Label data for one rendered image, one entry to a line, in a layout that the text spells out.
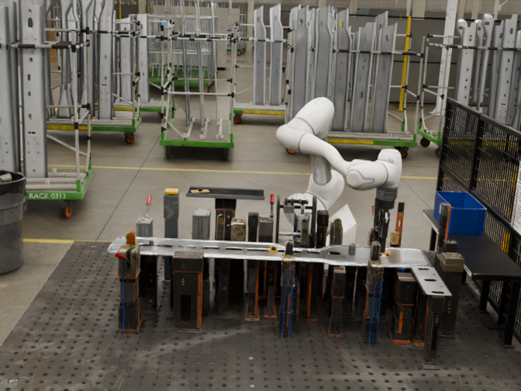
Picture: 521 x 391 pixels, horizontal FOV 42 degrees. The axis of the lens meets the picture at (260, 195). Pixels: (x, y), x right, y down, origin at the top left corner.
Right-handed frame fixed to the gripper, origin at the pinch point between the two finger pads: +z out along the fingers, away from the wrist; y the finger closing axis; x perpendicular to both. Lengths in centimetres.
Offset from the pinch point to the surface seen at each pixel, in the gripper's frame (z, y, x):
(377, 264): 0.9, 23.2, -5.5
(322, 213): -6.6, -19.1, -24.4
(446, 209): -12.6, -14.0, 30.4
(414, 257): 5.1, 1.8, 14.3
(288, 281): 10.2, 21.7, -40.5
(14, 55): -40, -395, -301
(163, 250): 5, 6, -93
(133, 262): 4, 24, -103
